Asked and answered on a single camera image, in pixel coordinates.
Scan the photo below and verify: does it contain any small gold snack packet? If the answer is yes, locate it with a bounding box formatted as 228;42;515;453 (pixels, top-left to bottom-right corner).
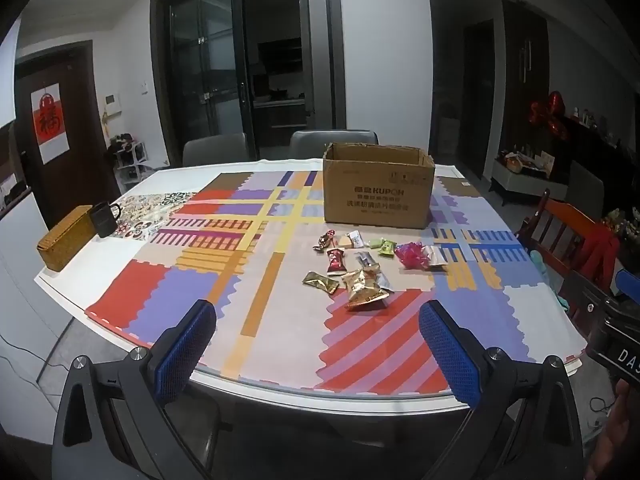
302;271;340;293

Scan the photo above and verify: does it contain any grey dining chair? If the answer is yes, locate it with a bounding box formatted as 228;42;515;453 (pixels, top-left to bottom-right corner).
182;133;248;167
290;130;379;160
567;160;606;221

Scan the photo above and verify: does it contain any dark room door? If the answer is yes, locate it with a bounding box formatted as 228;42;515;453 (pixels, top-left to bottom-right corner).
462;20;496;181

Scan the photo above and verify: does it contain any red cloth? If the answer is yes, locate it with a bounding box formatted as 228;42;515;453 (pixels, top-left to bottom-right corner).
575;222;621;301

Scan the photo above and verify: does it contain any tall dark wardrobe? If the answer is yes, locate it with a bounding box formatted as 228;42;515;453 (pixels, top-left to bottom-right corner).
502;0;551;161

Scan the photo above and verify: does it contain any floral tile patterned mat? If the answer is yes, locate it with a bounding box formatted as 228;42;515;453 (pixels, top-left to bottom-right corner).
112;191;198;241

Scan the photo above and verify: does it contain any white low cabinet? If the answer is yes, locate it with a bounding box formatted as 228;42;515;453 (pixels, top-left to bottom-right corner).
490;157;571;206

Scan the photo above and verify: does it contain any large gold snack packet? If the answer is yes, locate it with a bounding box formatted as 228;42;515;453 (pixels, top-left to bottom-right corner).
341;267;388;311

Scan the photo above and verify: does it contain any red foil balloon bunch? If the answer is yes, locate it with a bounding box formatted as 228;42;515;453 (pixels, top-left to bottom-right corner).
529;91;571;141

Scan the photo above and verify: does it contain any dark sideboard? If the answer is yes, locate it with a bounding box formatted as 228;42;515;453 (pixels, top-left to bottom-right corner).
565;110;640;201

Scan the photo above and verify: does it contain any dark brown door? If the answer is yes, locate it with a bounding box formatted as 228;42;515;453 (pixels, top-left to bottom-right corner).
15;42;121;231

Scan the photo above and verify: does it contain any silver refrigerator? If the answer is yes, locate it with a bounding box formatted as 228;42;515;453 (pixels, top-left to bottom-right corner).
299;0;346;131

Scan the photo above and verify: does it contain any orange wooden chair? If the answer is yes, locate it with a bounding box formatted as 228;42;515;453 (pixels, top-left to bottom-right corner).
515;189;621;311

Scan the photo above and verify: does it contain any teal cloth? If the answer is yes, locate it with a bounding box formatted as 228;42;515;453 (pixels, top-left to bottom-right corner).
530;250;571;311

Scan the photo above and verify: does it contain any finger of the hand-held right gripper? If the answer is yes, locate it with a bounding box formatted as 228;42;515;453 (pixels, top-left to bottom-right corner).
614;268;640;307
560;270;613;328

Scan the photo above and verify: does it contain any red and white door poster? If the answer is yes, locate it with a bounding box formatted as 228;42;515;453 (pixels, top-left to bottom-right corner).
31;85;68;165

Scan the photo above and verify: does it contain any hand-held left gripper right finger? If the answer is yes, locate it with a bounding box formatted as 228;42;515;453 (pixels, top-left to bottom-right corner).
419;300;586;480

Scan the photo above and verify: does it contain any woven wicker box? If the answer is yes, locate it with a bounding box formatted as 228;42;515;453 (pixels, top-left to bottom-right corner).
37;205;98;273

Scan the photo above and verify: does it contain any person's right hand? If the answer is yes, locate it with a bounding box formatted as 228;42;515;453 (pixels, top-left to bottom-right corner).
585;379;640;480

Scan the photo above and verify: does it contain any black framed glass sliding door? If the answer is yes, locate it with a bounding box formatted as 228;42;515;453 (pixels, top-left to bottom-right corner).
150;0;346;166

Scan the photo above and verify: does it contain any black mug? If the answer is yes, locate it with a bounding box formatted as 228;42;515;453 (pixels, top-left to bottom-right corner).
90;201;123;238

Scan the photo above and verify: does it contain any brown cardboard box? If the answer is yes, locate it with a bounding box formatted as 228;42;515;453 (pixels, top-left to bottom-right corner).
322;142;436;228

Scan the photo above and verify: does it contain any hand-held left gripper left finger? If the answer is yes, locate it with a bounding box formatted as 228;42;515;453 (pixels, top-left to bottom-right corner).
52;299;236;480

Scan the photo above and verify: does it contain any white shoe rack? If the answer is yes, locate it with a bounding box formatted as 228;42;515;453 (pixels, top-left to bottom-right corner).
107;132;151;181

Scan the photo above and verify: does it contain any pink foil bow snack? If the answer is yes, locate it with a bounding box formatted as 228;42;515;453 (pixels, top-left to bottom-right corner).
395;241;430;270

